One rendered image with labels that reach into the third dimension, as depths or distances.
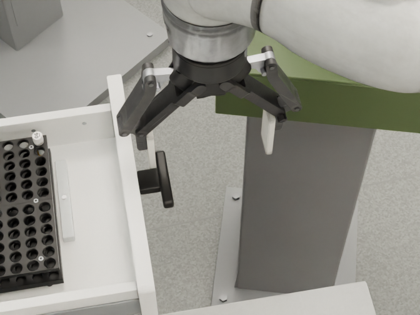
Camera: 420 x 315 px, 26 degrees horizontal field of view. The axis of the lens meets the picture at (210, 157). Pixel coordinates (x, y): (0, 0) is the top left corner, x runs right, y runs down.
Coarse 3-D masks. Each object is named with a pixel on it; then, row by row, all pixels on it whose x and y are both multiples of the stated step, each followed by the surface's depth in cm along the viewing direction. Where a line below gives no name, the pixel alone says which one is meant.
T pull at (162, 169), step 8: (160, 152) 105; (160, 160) 104; (160, 168) 104; (144, 176) 103; (152, 176) 103; (160, 176) 103; (168, 176) 103; (144, 184) 103; (152, 184) 103; (160, 184) 103; (168, 184) 102; (144, 192) 103; (152, 192) 103; (168, 192) 102; (168, 200) 101
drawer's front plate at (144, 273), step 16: (112, 80) 108; (112, 96) 107; (112, 112) 106; (128, 144) 103; (128, 160) 102; (128, 176) 101; (128, 192) 100; (128, 208) 99; (128, 224) 98; (144, 224) 98; (144, 240) 97; (144, 256) 96; (144, 272) 95; (144, 288) 94; (144, 304) 96
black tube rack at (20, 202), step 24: (0, 144) 107; (0, 168) 105; (24, 168) 105; (0, 192) 103; (24, 192) 104; (48, 192) 107; (0, 216) 105; (24, 216) 102; (48, 216) 105; (0, 240) 104; (24, 240) 100; (48, 240) 104; (0, 264) 98; (24, 264) 98; (48, 264) 102; (0, 288) 100; (24, 288) 101
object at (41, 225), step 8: (32, 144) 107; (32, 152) 106; (48, 152) 107; (32, 160) 106; (48, 160) 106; (40, 168) 105; (48, 168) 105; (40, 176) 104; (48, 176) 104; (48, 184) 104; (48, 200) 103; (40, 208) 103; (40, 216) 102; (40, 224) 101; (48, 224) 101; (40, 232) 101; (40, 240) 100; (56, 240) 100; (40, 248) 99; (48, 248) 100; (56, 248) 99; (56, 256) 99; (56, 264) 98
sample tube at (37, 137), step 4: (36, 132) 106; (40, 132) 106; (32, 136) 106; (36, 136) 106; (40, 136) 106; (36, 140) 106; (40, 140) 106; (36, 144) 107; (40, 144) 107; (40, 152) 108
